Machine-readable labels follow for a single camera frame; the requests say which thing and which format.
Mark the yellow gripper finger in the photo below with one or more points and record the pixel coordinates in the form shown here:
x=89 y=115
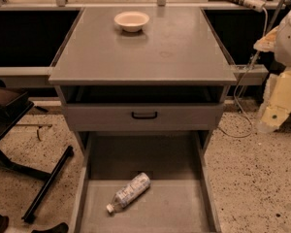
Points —
x=276 y=107

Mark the blue plastic water bottle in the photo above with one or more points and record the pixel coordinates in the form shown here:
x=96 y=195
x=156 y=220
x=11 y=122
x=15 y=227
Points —
x=129 y=193

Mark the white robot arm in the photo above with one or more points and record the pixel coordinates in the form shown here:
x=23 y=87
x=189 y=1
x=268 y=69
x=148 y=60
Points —
x=278 y=40

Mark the grey metal cabinet counter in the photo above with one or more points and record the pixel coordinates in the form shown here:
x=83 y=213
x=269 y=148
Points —
x=174 y=59

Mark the closed grey top drawer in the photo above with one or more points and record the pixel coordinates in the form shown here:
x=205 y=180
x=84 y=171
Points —
x=117 y=117

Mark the open grey middle drawer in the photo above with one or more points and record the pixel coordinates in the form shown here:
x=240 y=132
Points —
x=178 y=200

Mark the white bowl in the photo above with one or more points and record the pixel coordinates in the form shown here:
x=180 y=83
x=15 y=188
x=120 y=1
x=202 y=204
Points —
x=131 y=21

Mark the black drawer handle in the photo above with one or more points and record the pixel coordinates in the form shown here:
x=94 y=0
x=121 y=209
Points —
x=144 y=116

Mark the grey horizontal rail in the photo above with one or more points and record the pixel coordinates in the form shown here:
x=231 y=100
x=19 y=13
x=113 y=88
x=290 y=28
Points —
x=26 y=77

